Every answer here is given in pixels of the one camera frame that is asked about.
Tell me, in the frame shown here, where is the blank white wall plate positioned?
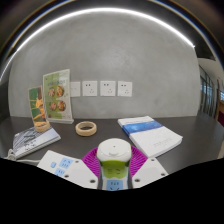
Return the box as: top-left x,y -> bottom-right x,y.
69,81 -> 82,98

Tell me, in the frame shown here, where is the acrylic menu stand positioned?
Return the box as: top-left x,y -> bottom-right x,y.
42,68 -> 75,125

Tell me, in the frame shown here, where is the ceiling light strip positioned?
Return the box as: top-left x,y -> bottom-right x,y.
0,6 -> 196,83

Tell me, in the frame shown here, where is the dark framed glass window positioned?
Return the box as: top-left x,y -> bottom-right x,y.
198,64 -> 224,123

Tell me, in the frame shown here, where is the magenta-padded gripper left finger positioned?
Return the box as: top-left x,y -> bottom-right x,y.
62,147 -> 101,191

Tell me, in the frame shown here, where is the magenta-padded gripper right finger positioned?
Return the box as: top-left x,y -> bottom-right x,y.
127,145 -> 170,190

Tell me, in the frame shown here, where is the grey printed booklet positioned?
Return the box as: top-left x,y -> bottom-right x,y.
12,125 -> 62,160

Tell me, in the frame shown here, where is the white and blue booklet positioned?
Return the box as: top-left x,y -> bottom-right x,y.
117,115 -> 184,159

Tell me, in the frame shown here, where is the beige tape roll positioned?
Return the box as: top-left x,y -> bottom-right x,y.
74,120 -> 98,137

